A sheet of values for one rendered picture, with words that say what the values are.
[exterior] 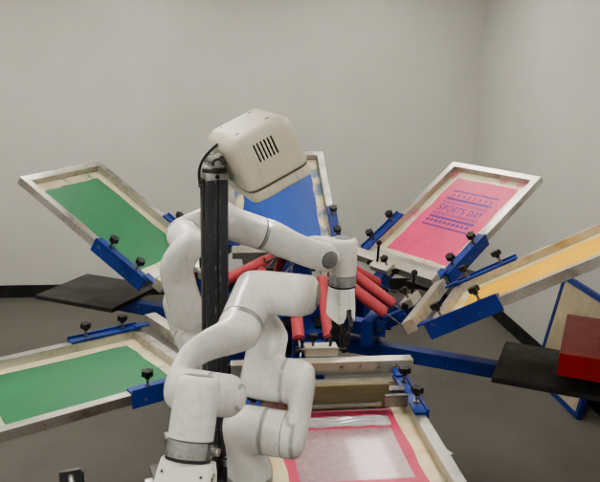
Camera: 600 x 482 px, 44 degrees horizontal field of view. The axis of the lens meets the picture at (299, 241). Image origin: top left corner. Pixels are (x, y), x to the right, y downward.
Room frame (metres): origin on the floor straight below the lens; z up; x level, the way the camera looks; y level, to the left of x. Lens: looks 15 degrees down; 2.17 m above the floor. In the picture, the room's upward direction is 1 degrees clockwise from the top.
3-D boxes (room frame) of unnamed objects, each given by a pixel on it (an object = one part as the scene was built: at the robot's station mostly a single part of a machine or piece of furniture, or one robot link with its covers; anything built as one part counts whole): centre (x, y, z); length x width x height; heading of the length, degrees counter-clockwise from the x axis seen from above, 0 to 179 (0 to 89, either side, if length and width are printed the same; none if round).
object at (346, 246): (1.94, -0.08, 1.62); 0.15 x 0.10 x 0.11; 111
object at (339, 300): (1.95, -0.12, 1.50); 0.10 x 0.08 x 0.11; 21
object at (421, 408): (2.41, -0.40, 0.98); 0.30 x 0.05 x 0.07; 8
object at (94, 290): (3.43, 0.61, 0.91); 1.34 x 0.41 x 0.08; 68
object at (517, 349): (2.92, -0.63, 0.91); 1.34 x 0.41 x 0.08; 68
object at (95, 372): (2.62, 0.70, 1.05); 1.08 x 0.61 x 0.23; 128
